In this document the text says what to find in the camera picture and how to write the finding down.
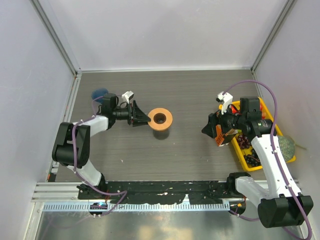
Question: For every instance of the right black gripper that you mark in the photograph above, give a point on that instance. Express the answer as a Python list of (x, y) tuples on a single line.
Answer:
[(210, 128)]

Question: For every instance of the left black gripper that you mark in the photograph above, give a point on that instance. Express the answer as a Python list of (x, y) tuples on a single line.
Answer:
[(137, 115)]

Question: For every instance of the blue plastic coffee dripper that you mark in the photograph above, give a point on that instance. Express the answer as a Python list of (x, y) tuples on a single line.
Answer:
[(98, 94)]

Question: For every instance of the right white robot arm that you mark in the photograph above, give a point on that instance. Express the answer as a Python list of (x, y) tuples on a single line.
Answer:
[(282, 204)]

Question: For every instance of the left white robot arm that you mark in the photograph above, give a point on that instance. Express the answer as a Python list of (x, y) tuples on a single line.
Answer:
[(73, 140)]

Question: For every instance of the orange coffee filter box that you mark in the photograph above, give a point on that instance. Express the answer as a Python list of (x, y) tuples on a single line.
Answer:
[(221, 138)]

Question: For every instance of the dark glass carafe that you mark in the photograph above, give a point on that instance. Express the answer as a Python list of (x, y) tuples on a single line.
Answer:
[(161, 135)]

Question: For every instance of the red grape bunch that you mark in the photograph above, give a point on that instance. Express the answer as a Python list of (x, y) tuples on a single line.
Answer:
[(243, 142)]

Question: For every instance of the yellow plastic tray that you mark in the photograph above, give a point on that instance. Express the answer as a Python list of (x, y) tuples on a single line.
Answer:
[(241, 153)]

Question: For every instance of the dark grape bunch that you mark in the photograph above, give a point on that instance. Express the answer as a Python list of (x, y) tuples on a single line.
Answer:
[(252, 160)]

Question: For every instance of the red apple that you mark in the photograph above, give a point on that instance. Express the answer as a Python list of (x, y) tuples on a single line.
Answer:
[(260, 107)]

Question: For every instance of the green netted melon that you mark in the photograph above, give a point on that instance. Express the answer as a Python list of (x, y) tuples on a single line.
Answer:
[(287, 147)]

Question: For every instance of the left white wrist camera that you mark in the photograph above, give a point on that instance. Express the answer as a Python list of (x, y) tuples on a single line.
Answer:
[(127, 96)]

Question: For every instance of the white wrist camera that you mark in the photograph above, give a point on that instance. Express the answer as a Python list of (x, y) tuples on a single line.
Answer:
[(127, 96), (225, 99)]

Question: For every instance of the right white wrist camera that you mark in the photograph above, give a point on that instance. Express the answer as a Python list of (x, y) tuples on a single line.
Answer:
[(225, 99)]

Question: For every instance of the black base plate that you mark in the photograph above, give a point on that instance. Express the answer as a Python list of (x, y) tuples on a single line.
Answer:
[(163, 192)]

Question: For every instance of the slotted cable duct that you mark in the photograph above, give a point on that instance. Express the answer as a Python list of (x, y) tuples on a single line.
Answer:
[(86, 206)]

